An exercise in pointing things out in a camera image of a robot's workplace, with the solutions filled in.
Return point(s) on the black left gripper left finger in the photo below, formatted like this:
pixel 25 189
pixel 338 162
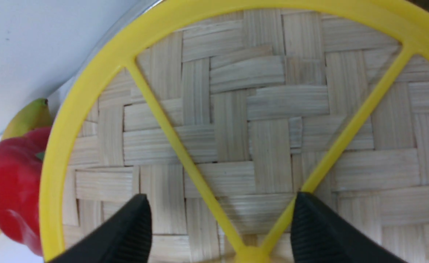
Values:
pixel 126 237

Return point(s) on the yellow banana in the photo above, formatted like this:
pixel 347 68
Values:
pixel 34 115

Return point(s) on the yellow woven bamboo steamer lid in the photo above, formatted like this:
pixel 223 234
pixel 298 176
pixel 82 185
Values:
pixel 222 111

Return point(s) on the red bell pepper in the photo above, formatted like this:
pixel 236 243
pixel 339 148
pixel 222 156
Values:
pixel 21 161

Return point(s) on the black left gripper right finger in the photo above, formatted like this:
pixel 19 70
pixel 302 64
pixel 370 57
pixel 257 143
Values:
pixel 319 235

